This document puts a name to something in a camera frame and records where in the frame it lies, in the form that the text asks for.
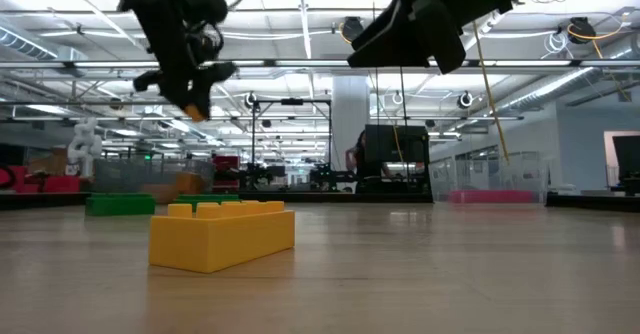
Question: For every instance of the red cabinet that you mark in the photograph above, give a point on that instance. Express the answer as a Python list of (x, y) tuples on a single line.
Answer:
[(226, 164)]

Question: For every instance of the distant black robot station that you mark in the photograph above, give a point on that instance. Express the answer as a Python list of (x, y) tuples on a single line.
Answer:
[(292, 102)]

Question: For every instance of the green rectangular toy block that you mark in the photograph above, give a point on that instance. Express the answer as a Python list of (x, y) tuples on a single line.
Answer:
[(120, 206), (205, 199)]

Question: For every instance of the red furniture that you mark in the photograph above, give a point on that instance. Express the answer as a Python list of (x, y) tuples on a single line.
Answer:
[(60, 184)]

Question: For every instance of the black monitor screen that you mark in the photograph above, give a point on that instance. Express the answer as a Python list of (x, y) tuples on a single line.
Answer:
[(385, 144), (629, 156)]

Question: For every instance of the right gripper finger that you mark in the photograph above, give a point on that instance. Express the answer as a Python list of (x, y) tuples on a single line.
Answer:
[(445, 39), (390, 49)]

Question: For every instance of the silver ventilation duct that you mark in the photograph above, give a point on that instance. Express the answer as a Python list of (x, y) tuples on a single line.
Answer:
[(550, 86), (20, 41)]

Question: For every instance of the clear plastic bin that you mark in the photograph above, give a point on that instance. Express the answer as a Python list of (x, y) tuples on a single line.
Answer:
[(450, 179)]

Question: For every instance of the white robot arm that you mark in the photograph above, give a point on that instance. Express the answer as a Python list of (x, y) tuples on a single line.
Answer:
[(85, 149)]

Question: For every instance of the grey translucent plastic bin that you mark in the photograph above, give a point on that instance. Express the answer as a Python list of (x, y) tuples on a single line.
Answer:
[(125, 174)]

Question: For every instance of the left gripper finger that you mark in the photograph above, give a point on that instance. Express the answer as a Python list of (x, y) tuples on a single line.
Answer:
[(202, 94), (175, 96)]

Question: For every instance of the long yellow toy block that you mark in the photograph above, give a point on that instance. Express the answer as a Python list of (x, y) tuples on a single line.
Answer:
[(220, 239)]

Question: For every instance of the white pillar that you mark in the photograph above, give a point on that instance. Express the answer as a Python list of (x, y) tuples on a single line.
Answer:
[(350, 114)]

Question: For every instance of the long ceiling light bar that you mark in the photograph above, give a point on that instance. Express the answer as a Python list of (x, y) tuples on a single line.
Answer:
[(320, 63)]

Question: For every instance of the person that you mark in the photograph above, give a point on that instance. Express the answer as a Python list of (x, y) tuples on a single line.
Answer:
[(357, 159)]

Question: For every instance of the black aluminium table frame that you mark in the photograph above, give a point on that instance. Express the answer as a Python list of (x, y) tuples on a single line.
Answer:
[(45, 201)]

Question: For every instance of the yellow rectangular toy block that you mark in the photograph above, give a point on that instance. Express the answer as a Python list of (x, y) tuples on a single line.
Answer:
[(190, 184), (160, 194)]

